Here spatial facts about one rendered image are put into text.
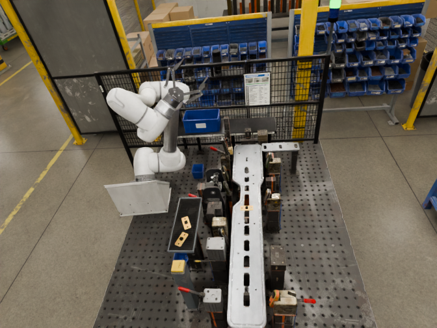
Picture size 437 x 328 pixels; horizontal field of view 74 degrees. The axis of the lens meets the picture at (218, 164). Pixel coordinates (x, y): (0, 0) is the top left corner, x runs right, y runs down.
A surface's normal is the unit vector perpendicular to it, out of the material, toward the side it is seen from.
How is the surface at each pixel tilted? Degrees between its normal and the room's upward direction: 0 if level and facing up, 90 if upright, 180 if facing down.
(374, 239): 0
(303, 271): 0
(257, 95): 90
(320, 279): 0
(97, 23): 90
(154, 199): 90
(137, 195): 90
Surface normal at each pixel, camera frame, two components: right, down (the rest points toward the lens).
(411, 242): -0.11, -0.74
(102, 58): -0.07, 0.69
